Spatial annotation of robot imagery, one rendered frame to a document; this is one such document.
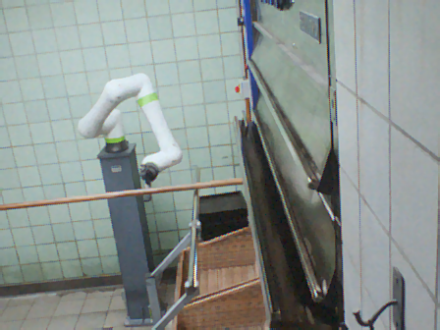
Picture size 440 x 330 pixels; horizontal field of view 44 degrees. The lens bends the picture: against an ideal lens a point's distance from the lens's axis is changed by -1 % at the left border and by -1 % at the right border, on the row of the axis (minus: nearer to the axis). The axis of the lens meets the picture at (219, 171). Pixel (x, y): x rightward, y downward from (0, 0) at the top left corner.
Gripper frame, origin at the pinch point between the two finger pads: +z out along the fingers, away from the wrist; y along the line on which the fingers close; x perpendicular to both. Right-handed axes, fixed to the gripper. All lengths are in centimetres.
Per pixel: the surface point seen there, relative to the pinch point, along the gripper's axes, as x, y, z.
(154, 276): -6, 24, 46
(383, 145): -64, -71, 188
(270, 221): -54, -22, 102
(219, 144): -37, 17, -116
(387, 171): -64, -68, 189
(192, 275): -27, 2, 88
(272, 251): -53, -23, 122
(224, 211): -37, 31, -31
